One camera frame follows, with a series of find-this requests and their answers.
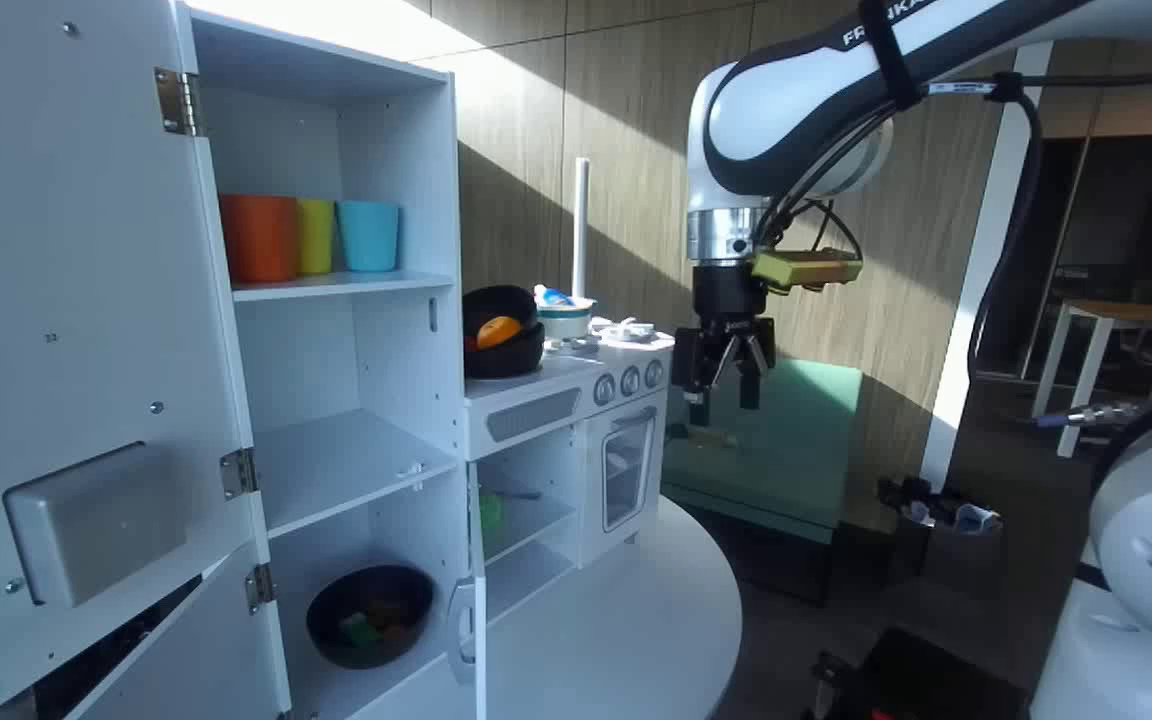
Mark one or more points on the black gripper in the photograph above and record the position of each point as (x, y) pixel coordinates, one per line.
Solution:
(735, 297)

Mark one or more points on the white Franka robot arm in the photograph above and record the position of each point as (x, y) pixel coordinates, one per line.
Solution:
(788, 123)

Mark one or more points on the short white cupboard door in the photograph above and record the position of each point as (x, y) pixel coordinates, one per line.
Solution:
(203, 653)

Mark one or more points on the tall white cupboard door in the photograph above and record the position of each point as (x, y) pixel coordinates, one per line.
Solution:
(71, 264)

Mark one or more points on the grey stove knob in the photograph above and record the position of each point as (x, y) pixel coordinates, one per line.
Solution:
(600, 391)
(655, 375)
(629, 383)

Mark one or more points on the green sofa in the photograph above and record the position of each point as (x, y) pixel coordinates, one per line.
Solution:
(776, 454)

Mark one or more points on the grey stovetop plate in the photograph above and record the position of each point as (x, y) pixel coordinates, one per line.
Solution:
(625, 328)

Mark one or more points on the white toy pot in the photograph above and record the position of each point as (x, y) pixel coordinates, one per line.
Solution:
(565, 317)

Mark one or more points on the white upright pole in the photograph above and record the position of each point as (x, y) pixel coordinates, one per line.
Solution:
(583, 226)

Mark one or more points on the orange toy fruit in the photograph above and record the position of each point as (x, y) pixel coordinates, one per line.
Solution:
(498, 335)

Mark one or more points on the dark floor device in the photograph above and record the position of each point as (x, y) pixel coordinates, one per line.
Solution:
(942, 511)

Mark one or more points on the white toy kitchen cabinet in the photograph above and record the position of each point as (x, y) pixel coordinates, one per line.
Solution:
(379, 335)

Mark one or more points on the blue plastic cup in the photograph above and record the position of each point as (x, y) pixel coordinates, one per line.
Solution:
(371, 239)

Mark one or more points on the white square table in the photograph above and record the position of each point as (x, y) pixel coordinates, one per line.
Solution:
(1109, 313)

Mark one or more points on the yellow plastic cup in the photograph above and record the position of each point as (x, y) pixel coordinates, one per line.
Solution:
(318, 239)

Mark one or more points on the green toy block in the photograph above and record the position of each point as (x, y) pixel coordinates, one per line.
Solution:
(363, 630)

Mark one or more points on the black bowl holding toy blocks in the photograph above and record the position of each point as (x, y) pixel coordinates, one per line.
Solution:
(338, 626)

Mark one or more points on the orange plastic cup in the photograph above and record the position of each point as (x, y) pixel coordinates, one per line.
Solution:
(256, 240)

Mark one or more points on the silver door hinge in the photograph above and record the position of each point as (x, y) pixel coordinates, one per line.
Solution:
(177, 101)
(263, 587)
(238, 474)

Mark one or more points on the white box on door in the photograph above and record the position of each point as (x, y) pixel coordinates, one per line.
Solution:
(98, 527)

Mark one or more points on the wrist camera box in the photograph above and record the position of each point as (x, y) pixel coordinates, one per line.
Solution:
(809, 270)

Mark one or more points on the white slanted post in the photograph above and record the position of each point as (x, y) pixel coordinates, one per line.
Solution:
(990, 255)

